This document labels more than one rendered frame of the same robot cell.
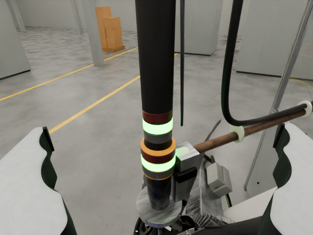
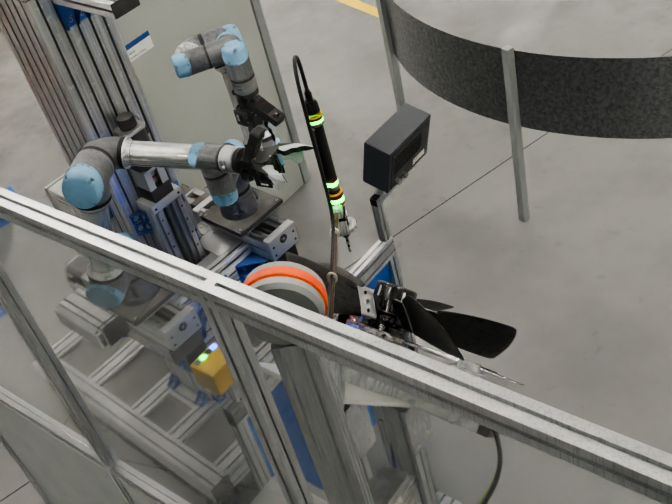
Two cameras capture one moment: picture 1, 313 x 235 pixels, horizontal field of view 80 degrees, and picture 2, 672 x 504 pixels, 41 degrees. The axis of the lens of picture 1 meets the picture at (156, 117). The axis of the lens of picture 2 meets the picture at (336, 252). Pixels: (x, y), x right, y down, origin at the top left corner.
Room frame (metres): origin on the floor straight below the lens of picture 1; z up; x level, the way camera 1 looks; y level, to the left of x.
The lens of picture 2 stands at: (1.30, -1.55, 2.96)
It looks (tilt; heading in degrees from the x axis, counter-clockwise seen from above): 40 degrees down; 127
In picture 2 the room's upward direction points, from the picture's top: 16 degrees counter-clockwise
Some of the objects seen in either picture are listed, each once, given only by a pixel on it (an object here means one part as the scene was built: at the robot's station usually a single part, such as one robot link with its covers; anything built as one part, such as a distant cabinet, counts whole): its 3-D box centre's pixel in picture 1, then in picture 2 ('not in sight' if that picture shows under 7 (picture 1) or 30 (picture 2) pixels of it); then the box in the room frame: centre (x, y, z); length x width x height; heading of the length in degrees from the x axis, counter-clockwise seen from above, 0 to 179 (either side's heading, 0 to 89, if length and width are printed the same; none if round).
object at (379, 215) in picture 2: not in sight; (380, 218); (-0.08, 0.59, 0.96); 0.03 x 0.03 x 0.20; 79
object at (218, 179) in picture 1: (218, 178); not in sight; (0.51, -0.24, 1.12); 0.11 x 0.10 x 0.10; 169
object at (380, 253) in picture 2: not in sight; (316, 324); (-0.16, 0.16, 0.82); 0.90 x 0.04 x 0.08; 79
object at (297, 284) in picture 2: not in sight; (283, 302); (0.48, -0.66, 1.88); 0.17 x 0.15 x 0.16; 169
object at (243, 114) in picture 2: not in sight; (250, 106); (-0.30, 0.35, 1.57); 0.09 x 0.08 x 0.12; 170
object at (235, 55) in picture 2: not in sight; (237, 61); (-0.29, 0.35, 1.73); 0.09 x 0.08 x 0.11; 134
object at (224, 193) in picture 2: not in sight; (222, 181); (-0.20, 0.02, 1.54); 0.11 x 0.08 x 0.11; 109
